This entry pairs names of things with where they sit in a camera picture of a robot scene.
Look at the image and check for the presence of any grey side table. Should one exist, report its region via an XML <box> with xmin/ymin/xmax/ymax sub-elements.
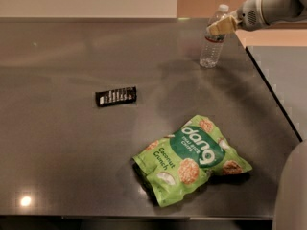
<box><xmin>246</xmin><ymin>46</ymin><xmax>307</xmax><ymax>141</ymax></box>

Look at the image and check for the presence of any green rice chip bag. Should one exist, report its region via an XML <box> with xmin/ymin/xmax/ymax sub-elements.
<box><xmin>133</xmin><ymin>115</ymin><xmax>252</xmax><ymax>207</ymax></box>

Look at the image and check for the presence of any black snack bar wrapper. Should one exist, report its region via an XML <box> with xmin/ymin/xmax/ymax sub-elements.
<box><xmin>95</xmin><ymin>86</ymin><xmax>137</xmax><ymax>107</ymax></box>

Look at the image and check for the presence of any clear plastic water bottle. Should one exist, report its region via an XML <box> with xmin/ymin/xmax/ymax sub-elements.
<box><xmin>200</xmin><ymin>4</ymin><xmax>229</xmax><ymax>68</ymax></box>

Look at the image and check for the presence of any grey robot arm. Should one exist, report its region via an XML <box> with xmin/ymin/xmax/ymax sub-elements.
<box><xmin>206</xmin><ymin>0</ymin><xmax>307</xmax><ymax>35</ymax></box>

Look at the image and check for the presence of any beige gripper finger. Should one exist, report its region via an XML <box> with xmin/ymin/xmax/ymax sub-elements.
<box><xmin>206</xmin><ymin>15</ymin><xmax>237</xmax><ymax>35</ymax></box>

